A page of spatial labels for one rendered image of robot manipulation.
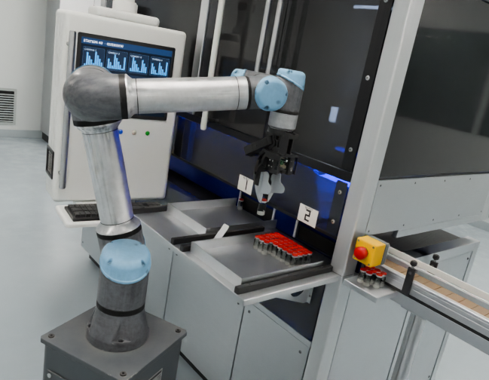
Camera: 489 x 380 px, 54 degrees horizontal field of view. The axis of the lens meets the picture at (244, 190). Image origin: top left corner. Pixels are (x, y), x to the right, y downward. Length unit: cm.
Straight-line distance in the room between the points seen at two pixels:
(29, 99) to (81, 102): 566
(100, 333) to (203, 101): 59
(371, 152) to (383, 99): 16
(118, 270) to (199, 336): 119
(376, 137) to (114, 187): 76
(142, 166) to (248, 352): 91
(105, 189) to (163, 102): 30
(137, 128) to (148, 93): 105
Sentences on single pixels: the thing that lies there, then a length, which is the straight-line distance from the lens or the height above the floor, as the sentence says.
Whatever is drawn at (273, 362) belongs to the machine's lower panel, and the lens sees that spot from 191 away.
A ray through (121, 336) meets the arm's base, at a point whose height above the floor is 82.
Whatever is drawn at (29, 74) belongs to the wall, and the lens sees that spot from 667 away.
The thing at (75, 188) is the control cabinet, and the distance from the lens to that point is 208.
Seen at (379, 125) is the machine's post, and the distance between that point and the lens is 146.
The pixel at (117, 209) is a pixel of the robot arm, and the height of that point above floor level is 108.
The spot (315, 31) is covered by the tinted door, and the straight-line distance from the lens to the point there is 167.
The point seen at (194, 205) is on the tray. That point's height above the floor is 90.
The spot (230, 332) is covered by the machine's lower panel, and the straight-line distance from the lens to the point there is 208.
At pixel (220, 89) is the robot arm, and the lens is 106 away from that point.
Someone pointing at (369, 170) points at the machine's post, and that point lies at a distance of 148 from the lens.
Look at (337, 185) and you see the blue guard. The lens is 155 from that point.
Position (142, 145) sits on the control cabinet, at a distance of 211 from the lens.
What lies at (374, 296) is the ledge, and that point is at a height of 88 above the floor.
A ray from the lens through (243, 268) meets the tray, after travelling 148.
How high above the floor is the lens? 151
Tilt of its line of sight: 16 degrees down
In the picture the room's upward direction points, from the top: 10 degrees clockwise
